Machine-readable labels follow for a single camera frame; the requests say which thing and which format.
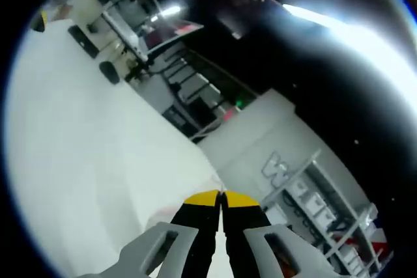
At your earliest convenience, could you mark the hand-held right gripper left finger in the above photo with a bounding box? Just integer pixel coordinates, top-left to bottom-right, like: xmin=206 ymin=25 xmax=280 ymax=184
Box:
xmin=74 ymin=189 xmax=220 ymax=278

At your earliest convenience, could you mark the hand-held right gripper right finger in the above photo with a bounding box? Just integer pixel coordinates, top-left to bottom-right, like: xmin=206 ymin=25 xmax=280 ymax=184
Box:
xmin=221 ymin=190 xmax=339 ymax=278

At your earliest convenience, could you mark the grey shelf unit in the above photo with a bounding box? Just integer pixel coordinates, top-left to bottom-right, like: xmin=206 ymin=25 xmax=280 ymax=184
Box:
xmin=260 ymin=149 xmax=394 ymax=274

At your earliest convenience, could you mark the row of white storage boxes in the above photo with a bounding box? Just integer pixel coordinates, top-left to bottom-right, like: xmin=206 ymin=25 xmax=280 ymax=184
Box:
xmin=266 ymin=176 xmax=375 ymax=272

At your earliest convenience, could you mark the computer monitor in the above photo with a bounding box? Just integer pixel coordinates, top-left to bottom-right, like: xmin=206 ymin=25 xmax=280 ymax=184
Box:
xmin=138 ymin=19 xmax=205 ymax=57

